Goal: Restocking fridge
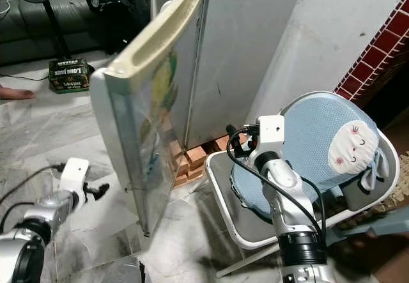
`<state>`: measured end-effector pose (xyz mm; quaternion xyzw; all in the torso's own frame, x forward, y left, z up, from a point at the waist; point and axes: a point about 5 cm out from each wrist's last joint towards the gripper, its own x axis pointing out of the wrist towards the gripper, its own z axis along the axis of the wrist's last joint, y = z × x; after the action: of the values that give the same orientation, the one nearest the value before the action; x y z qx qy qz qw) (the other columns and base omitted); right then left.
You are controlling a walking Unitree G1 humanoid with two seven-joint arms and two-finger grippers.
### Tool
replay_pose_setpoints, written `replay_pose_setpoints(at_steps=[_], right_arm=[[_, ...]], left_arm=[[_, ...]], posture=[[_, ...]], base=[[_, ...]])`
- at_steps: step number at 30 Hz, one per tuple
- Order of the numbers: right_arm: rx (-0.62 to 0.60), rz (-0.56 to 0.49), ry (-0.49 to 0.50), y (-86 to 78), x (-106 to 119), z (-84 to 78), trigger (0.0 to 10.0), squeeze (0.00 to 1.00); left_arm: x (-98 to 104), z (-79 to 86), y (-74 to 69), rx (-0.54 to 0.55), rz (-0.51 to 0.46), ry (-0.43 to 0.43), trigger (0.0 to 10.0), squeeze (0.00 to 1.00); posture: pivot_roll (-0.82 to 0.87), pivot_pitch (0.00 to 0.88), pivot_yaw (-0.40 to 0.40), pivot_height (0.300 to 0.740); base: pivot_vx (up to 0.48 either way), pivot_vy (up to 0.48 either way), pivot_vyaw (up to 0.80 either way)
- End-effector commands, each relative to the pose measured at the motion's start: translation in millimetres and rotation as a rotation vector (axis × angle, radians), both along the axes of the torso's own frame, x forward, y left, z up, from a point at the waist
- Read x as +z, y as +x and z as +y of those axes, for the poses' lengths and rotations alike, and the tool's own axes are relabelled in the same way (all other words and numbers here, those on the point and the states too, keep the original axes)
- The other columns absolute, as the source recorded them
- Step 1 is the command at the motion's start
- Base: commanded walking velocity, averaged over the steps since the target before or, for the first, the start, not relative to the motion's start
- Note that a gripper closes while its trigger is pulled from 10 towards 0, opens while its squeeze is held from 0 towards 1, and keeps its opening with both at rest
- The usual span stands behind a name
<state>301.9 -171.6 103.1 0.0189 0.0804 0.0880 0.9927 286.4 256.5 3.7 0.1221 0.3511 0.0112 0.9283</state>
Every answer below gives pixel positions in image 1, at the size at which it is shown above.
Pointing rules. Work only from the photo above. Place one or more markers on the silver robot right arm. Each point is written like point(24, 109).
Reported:
point(287, 193)

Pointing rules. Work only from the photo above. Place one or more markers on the black office chair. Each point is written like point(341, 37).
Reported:
point(115, 8)

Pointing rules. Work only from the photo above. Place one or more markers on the red clay brick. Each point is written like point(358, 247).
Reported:
point(182, 158)
point(223, 144)

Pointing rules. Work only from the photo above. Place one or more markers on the dark green sofa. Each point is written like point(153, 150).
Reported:
point(19, 30)

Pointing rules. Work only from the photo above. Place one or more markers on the person's bare foot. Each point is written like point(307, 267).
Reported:
point(16, 93)

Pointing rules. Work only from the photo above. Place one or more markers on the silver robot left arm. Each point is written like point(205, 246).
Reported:
point(45, 222)

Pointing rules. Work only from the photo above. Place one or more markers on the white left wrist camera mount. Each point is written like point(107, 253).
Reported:
point(75, 173)

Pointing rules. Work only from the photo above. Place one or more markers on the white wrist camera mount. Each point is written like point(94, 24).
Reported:
point(271, 128)
point(75, 173)

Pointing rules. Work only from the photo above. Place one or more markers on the white face print pillow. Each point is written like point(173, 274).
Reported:
point(351, 147)

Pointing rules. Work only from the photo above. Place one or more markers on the light blue round cushion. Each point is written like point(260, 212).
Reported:
point(313, 136)

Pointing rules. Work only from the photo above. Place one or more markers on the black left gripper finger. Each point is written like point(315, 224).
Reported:
point(103, 190)

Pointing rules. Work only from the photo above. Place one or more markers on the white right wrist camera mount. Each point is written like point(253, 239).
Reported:
point(271, 128)

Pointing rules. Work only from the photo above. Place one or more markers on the green printed cardboard box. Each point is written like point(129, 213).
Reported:
point(69, 77)

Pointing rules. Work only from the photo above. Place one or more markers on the light blue cloth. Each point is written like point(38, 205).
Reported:
point(376, 175)

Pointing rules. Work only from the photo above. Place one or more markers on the white fridge door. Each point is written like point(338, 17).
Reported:
point(134, 155)

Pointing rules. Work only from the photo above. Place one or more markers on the white small fridge body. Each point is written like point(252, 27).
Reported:
point(243, 53)

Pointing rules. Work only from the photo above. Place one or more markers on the white folding chair grey seat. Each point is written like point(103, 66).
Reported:
point(243, 222)

